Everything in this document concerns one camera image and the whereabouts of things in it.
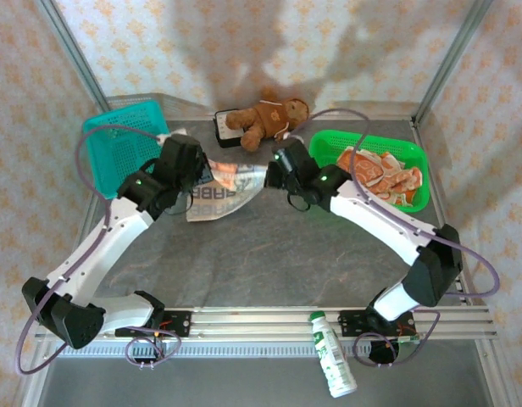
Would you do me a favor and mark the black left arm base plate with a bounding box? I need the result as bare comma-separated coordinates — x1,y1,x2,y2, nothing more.
114,310,192,339

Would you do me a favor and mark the white green plastic bottle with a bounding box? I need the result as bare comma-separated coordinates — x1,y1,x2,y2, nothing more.
309,310,358,399

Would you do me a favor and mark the teal plastic basket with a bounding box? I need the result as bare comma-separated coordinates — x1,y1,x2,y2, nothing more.
81,100,171,201

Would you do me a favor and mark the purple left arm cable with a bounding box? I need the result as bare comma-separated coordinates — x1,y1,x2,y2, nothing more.
14,124,181,375

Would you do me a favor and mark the orange cartoon grid towel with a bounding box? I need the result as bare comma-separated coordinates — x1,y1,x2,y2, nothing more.
362,153,424,208

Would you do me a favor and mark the green plastic basket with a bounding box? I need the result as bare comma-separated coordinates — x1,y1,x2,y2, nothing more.
308,129,430,215

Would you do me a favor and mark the grey lettered towel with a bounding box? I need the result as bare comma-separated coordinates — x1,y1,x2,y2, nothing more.
185,162,267,225

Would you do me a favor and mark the aluminium side rail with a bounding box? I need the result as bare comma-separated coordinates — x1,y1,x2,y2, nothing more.
411,120,476,307
57,118,118,307

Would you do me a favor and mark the black alarm clock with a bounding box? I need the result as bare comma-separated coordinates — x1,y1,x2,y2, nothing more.
213,109,245,149

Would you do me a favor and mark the aluminium frame leg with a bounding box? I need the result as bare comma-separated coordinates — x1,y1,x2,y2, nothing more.
475,338,520,407
19,338,58,407

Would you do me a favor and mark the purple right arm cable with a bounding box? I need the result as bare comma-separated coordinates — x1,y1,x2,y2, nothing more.
286,108,499,369

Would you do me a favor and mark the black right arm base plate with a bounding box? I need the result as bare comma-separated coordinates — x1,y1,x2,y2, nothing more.
339,309,415,339

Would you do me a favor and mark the brown teddy bear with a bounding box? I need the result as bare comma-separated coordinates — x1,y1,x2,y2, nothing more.
225,86,312,153

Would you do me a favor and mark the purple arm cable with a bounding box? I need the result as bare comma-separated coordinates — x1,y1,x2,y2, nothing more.
286,108,499,369
14,124,181,375

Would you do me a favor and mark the aluminium frame post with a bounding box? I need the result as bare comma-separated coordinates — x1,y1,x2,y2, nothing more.
413,0,495,124
35,0,117,122

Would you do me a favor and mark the wide aluminium mounting rail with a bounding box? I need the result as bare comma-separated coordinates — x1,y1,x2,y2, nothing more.
35,305,498,343

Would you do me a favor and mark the slotted grey cable duct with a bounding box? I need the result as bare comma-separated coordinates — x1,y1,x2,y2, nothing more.
53,342,419,360

